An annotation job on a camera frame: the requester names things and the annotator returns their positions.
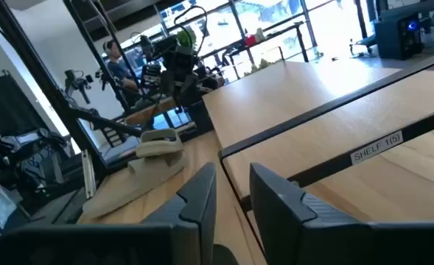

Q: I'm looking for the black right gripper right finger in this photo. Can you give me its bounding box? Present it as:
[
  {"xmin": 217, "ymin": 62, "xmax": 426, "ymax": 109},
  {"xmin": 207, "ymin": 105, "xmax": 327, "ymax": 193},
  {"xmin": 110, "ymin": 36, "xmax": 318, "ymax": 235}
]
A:
[{"xmin": 249, "ymin": 162, "xmax": 434, "ymax": 265}]

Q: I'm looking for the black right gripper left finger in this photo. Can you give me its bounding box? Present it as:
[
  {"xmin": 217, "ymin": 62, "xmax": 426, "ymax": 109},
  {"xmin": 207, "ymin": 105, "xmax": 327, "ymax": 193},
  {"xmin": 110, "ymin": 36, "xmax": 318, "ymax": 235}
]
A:
[{"xmin": 0, "ymin": 161, "xmax": 217, "ymax": 265}]

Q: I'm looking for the beige rubber slide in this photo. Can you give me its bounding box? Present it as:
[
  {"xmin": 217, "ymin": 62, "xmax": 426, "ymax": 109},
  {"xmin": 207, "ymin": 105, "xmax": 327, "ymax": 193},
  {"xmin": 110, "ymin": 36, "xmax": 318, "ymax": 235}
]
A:
[
  {"xmin": 135, "ymin": 128, "xmax": 183, "ymax": 158},
  {"xmin": 82, "ymin": 150, "xmax": 189, "ymax": 219}
]

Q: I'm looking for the white shelf label sticker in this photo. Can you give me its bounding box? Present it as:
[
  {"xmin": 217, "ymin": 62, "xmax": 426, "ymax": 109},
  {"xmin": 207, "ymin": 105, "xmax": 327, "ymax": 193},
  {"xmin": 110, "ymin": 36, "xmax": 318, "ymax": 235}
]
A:
[{"xmin": 350, "ymin": 130, "xmax": 404, "ymax": 166}]

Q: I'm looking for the person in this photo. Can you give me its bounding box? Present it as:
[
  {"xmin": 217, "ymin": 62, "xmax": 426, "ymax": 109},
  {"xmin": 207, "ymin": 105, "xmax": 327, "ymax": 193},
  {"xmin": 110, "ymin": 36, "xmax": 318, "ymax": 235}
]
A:
[{"xmin": 102, "ymin": 38, "xmax": 141, "ymax": 93}]

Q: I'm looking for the green artificial plant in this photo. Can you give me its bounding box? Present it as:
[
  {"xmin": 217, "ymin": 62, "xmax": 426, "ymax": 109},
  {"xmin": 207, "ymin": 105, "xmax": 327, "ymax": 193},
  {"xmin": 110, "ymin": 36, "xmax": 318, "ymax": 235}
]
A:
[{"xmin": 175, "ymin": 28, "xmax": 198, "ymax": 56}]

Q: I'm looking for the black partition panel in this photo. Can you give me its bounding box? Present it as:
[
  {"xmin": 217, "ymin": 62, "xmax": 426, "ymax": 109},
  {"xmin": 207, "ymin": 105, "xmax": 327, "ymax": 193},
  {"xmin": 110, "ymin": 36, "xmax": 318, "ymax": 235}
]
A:
[{"xmin": 0, "ymin": 70, "xmax": 50, "ymax": 138}]

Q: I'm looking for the black computer with blue light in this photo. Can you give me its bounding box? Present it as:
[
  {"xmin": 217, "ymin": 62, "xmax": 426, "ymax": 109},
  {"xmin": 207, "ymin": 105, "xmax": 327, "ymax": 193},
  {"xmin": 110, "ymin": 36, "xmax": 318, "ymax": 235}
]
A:
[{"xmin": 373, "ymin": 13, "xmax": 425, "ymax": 61}]

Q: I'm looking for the silver metal bracket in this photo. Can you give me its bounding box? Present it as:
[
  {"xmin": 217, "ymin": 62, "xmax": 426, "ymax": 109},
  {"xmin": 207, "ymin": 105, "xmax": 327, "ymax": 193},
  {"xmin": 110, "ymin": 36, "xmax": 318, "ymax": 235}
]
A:
[{"xmin": 80, "ymin": 149, "xmax": 97, "ymax": 199}]

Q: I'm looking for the black camera on mount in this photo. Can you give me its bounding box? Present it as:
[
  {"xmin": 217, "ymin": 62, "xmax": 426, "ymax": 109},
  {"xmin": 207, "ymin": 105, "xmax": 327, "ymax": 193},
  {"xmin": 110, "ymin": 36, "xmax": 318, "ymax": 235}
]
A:
[{"xmin": 63, "ymin": 68, "xmax": 94, "ymax": 105}]

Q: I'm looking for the black aluminium table frame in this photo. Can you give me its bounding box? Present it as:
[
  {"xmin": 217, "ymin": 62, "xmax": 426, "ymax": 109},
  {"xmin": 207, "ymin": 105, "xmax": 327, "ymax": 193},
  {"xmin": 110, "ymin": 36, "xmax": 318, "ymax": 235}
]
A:
[{"xmin": 0, "ymin": 0, "xmax": 155, "ymax": 177}]

